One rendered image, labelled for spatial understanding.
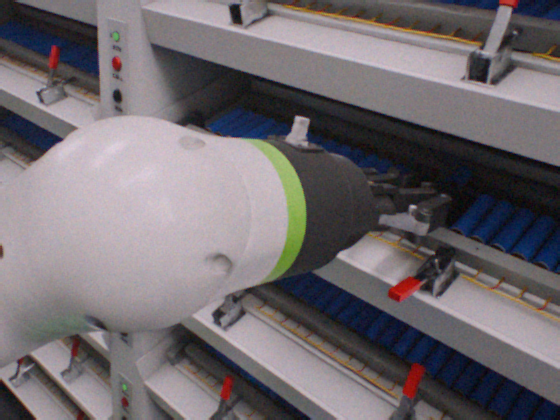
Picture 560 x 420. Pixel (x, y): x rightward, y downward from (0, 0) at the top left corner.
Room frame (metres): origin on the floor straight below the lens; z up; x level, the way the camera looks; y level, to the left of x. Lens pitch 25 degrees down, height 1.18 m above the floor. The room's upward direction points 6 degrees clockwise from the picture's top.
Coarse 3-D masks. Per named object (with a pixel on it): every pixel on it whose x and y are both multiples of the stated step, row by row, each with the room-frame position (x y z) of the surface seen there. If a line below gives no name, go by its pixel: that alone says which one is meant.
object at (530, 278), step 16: (192, 128) 0.74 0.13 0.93; (384, 240) 0.52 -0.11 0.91; (400, 240) 0.51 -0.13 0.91; (432, 240) 0.50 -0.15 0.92; (448, 240) 0.49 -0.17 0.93; (464, 240) 0.49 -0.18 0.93; (416, 256) 0.49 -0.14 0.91; (464, 256) 0.48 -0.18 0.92; (480, 256) 0.47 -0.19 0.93; (496, 256) 0.47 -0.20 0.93; (512, 256) 0.46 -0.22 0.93; (496, 272) 0.46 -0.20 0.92; (512, 272) 0.45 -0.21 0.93; (528, 272) 0.44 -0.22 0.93; (544, 272) 0.44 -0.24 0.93; (528, 288) 0.44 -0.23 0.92; (544, 288) 0.43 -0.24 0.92; (544, 304) 0.42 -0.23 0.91
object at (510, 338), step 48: (192, 96) 0.78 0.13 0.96; (240, 96) 0.85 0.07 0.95; (288, 96) 0.79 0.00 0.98; (432, 144) 0.65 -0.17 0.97; (384, 288) 0.48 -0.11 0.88; (480, 288) 0.46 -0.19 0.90; (432, 336) 0.45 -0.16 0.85; (480, 336) 0.41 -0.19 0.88; (528, 336) 0.40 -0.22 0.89; (528, 384) 0.39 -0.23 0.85
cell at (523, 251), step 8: (544, 216) 0.52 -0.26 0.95; (536, 224) 0.51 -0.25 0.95; (544, 224) 0.51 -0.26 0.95; (552, 224) 0.51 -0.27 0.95; (528, 232) 0.50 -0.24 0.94; (536, 232) 0.50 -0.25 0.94; (544, 232) 0.50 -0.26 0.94; (520, 240) 0.49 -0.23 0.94; (528, 240) 0.49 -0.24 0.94; (536, 240) 0.49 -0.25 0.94; (544, 240) 0.50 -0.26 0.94; (520, 248) 0.48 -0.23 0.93; (528, 248) 0.48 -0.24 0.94; (536, 248) 0.48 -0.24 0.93; (528, 256) 0.47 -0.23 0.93
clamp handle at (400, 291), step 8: (432, 264) 0.46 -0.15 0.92; (424, 272) 0.45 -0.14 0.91; (432, 272) 0.45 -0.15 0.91; (408, 280) 0.43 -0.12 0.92; (416, 280) 0.43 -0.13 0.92; (424, 280) 0.44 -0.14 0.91; (392, 288) 0.41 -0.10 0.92; (400, 288) 0.41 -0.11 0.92; (408, 288) 0.41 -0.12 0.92; (416, 288) 0.42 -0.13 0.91; (392, 296) 0.41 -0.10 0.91; (400, 296) 0.40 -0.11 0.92
